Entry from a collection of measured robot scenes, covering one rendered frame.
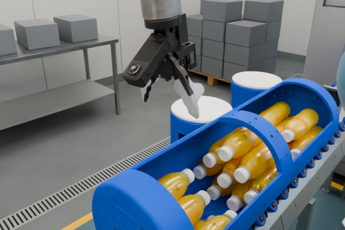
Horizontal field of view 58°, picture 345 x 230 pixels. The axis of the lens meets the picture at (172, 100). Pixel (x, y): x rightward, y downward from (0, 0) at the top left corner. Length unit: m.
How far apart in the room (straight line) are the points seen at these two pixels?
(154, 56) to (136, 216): 0.30
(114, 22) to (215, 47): 1.46
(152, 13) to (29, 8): 3.43
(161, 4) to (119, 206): 0.40
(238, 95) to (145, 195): 1.22
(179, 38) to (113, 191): 0.33
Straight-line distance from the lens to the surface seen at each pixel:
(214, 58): 4.51
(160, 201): 0.61
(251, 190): 0.90
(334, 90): 1.68
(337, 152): 1.54
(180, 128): 1.34
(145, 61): 0.57
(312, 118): 1.20
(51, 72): 4.17
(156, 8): 0.58
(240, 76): 1.85
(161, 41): 0.59
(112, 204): 0.68
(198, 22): 4.60
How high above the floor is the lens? 1.62
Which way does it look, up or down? 23 degrees down
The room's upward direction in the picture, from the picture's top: straight up
